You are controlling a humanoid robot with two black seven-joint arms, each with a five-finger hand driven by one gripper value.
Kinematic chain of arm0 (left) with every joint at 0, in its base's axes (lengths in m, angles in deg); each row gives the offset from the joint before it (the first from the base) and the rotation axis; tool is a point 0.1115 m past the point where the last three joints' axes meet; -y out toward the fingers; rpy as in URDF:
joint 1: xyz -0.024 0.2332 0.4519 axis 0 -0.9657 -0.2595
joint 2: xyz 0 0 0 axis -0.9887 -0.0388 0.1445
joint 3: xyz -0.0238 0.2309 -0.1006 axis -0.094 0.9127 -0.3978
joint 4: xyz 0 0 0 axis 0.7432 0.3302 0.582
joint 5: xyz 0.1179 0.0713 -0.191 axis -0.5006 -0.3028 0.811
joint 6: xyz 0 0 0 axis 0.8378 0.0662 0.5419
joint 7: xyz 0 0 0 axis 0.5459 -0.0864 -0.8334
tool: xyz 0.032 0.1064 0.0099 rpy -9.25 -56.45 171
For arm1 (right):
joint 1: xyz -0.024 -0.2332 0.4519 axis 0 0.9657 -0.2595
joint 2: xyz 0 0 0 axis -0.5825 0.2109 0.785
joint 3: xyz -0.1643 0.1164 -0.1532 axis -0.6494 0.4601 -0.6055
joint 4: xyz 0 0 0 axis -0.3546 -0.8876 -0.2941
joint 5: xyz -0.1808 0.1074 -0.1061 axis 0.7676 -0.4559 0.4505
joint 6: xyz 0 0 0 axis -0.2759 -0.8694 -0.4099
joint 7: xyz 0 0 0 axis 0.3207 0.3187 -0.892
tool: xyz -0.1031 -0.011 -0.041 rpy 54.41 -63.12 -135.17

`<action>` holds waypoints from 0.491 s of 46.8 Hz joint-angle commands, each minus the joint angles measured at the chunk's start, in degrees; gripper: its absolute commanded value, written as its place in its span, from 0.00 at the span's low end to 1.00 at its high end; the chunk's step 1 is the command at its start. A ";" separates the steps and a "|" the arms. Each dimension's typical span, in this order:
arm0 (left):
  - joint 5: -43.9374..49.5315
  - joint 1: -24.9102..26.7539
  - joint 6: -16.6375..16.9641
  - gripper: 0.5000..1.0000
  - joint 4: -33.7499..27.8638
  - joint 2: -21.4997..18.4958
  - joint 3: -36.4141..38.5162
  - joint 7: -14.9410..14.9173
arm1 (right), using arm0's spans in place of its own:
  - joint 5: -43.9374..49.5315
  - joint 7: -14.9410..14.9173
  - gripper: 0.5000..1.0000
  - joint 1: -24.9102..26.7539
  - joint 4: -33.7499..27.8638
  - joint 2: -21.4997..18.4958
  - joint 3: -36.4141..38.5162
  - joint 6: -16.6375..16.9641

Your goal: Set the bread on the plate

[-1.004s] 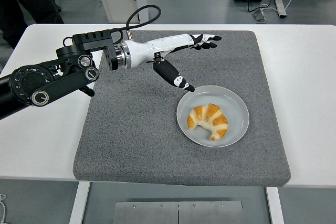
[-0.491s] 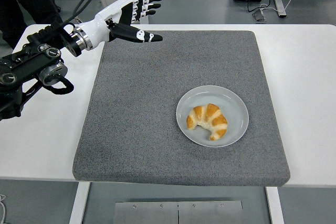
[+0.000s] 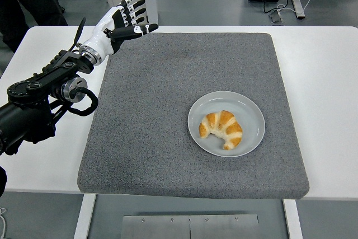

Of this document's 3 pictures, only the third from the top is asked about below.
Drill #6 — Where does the small clear plastic holder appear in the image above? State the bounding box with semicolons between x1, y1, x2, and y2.
268;9;285;24

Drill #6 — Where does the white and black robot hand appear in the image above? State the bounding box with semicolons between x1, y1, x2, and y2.
79;0;159;61

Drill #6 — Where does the grey felt mat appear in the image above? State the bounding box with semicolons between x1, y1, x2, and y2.
76;31;310;200

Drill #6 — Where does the grey metal plate with screws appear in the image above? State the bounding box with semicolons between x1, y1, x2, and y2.
121;214;260;239

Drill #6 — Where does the golden croissant bread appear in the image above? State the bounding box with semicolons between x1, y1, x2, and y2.
198;110;243;151

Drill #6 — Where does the light grey round plate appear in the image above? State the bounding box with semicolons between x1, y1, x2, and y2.
187;90;266;158

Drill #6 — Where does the white table leg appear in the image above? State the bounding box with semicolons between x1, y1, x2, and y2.
282;199;304;239
73;194;97;239

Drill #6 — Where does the thin white cord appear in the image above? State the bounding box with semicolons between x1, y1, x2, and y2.
0;207;8;239

